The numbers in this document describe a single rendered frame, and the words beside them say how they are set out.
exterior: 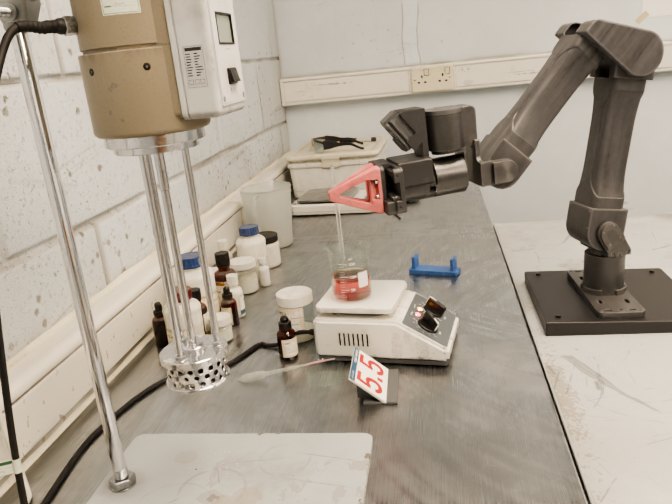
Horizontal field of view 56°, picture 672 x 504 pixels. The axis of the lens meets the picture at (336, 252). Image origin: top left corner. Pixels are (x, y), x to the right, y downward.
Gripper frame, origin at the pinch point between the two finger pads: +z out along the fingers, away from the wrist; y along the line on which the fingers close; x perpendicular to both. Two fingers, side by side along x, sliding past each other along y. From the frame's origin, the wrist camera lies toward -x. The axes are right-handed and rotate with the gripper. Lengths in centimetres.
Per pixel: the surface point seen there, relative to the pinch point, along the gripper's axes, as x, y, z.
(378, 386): 23.4, 15.1, 0.3
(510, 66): -6, -122, -87
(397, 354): 22.9, 8.3, -4.5
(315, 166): 15, -111, -14
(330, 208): 23, -87, -13
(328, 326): 18.5, 3.6, 4.2
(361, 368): 21.4, 12.9, 1.8
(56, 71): -22.6, -15.4, 36.3
